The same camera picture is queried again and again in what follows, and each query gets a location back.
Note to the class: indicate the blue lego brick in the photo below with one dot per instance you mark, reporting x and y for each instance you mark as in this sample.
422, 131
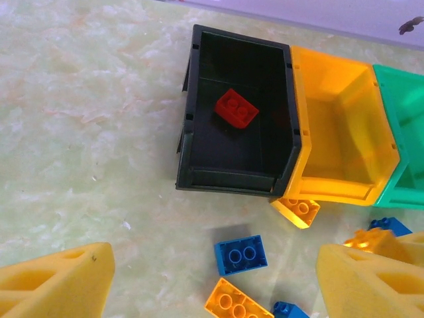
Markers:
240, 255
288, 311
394, 227

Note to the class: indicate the yellow plastic bin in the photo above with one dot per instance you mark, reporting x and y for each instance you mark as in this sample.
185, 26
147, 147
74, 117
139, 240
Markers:
331, 132

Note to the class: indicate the long yellow lego brick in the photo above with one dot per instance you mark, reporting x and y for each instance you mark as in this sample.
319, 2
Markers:
232, 303

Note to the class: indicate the red lego brick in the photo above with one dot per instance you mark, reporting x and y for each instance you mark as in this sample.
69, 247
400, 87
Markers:
235, 107

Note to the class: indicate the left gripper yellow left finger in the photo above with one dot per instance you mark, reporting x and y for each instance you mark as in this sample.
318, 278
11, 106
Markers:
66, 291

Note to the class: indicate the black plastic bin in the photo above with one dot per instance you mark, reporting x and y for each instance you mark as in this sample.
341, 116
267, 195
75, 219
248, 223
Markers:
232, 155

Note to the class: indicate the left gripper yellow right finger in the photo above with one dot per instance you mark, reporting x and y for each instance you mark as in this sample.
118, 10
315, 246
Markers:
364, 298

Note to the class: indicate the green plastic bin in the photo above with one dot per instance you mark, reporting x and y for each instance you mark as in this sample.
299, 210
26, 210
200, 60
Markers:
410, 99

